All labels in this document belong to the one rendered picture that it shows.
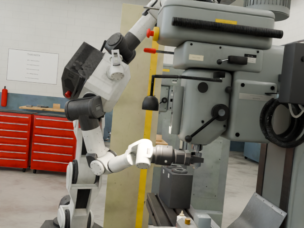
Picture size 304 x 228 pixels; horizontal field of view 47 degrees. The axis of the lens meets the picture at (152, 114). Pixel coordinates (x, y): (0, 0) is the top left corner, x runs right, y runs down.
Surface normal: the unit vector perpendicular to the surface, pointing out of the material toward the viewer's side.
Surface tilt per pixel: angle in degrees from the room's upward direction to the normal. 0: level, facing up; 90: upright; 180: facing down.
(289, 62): 90
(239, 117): 90
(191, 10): 90
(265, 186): 90
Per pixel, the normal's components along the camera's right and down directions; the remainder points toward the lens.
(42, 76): 0.14, 0.07
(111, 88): 0.37, -0.45
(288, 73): -0.99, -0.08
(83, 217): 0.29, 0.54
